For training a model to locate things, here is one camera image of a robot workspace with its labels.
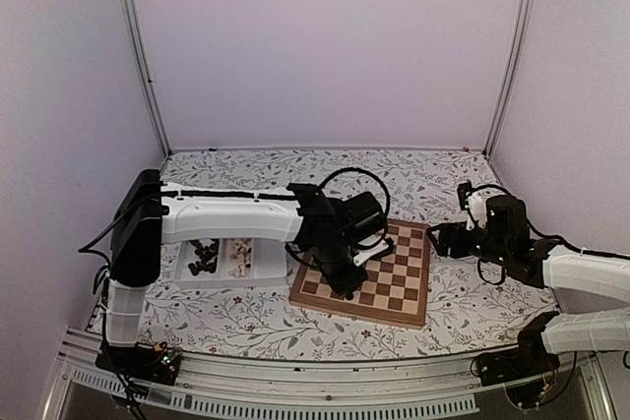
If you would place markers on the pile of light chess pieces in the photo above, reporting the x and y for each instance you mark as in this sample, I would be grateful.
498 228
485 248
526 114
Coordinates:
239 258

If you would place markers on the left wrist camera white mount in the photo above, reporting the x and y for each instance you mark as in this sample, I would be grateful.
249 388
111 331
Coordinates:
373 247

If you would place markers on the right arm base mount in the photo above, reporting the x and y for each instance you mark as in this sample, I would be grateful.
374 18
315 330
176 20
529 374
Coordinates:
528 358

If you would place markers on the right aluminium frame post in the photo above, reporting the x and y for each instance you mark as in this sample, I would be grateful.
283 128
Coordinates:
517 43

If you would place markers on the floral patterned table cloth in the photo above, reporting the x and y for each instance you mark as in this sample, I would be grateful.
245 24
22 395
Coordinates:
306 255

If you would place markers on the left aluminium frame post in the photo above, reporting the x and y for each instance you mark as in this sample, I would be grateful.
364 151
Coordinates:
132 24

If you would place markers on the aluminium frame post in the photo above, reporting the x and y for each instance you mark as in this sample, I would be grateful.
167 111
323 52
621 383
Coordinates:
517 43
132 24

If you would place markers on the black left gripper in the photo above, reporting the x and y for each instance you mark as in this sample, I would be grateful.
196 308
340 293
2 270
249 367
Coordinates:
347 285

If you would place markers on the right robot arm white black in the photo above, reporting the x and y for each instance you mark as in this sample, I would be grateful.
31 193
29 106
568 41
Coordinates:
497 231

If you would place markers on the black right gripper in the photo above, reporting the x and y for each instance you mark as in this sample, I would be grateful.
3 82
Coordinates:
449 229

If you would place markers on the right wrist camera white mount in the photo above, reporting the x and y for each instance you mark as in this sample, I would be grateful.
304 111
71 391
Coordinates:
472 202

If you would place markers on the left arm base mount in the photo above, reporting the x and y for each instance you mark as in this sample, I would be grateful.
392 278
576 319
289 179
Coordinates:
157 364

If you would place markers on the pile of dark chess pieces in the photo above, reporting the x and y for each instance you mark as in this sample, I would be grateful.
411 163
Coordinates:
207 257

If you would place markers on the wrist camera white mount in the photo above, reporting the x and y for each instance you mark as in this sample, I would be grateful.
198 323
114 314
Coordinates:
373 247
472 202

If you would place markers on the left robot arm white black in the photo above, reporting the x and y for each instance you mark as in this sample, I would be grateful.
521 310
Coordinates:
340 235

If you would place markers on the white plastic compartment tray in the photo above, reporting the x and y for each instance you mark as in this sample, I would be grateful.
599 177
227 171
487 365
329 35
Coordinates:
268 268

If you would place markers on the front aluminium rail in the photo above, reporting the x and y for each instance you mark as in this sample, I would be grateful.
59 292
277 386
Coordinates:
226 387

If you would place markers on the wooden chess board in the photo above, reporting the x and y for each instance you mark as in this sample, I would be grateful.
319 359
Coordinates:
395 293

